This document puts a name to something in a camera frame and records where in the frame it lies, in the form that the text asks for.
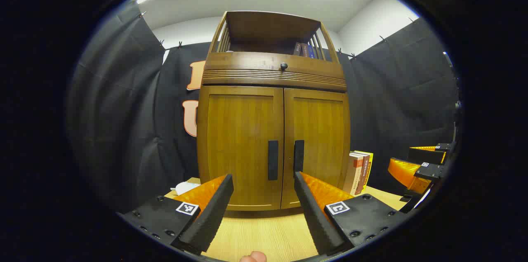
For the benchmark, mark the blue book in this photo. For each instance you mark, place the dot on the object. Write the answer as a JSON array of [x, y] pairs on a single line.
[[311, 51]]

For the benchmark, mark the yellow book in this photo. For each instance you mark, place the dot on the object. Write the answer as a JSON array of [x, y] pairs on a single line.
[[368, 165]]

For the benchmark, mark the white and red book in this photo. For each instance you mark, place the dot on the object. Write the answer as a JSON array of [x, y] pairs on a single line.
[[354, 173]]

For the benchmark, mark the wooden drawer with black knob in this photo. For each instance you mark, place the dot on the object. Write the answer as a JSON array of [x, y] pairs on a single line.
[[247, 68]]

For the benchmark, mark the wooden cabinet door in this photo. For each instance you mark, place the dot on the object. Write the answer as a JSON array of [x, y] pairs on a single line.
[[321, 130], [239, 138]]

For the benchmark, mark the wooden double-door shoe cabinet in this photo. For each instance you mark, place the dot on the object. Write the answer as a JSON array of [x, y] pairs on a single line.
[[272, 27]]

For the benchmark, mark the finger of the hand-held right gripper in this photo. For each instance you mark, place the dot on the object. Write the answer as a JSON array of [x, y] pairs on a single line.
[[427, 154], [406, 171]]

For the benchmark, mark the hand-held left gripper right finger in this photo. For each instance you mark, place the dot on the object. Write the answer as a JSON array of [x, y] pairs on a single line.
[[309, 208]]

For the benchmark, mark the brown book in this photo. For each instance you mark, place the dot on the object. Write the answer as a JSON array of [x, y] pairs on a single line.
[[298, 48]]

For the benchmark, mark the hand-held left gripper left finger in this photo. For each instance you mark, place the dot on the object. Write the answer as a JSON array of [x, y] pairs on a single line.
[[214, 208]]

